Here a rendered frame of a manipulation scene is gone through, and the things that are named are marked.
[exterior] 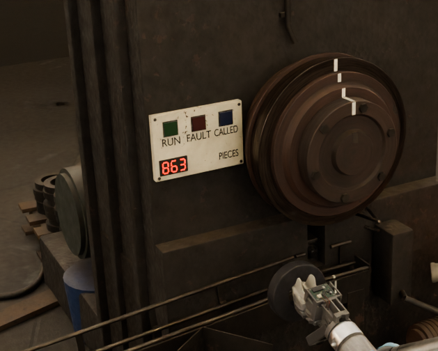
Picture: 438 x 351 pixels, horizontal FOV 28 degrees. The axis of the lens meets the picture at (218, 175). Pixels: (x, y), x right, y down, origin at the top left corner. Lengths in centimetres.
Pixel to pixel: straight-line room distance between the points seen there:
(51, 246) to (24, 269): 43
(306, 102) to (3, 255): 254
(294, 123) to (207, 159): 26
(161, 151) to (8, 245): 240
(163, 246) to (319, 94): 58
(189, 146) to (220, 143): 9
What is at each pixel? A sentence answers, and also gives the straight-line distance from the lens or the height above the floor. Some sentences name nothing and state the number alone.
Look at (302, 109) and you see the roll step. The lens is 225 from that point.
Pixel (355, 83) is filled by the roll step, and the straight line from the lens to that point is 232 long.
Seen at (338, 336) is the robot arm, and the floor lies 83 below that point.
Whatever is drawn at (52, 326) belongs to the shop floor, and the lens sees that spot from 380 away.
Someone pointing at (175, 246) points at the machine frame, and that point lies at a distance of 237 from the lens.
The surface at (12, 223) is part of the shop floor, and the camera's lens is 484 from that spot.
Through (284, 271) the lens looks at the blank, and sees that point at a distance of 217.
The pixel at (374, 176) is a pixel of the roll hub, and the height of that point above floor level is 103.
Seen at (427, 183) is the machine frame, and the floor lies 87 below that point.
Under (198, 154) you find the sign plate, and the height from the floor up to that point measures 111.
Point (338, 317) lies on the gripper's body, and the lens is 205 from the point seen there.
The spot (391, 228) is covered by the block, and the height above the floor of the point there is 80.
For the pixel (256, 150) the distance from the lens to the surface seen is 228.
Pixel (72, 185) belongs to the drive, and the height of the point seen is 64.
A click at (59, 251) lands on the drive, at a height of 25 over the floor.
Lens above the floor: 190
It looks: 21 degrees down
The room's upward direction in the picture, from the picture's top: 3 degrees counter-clockwise
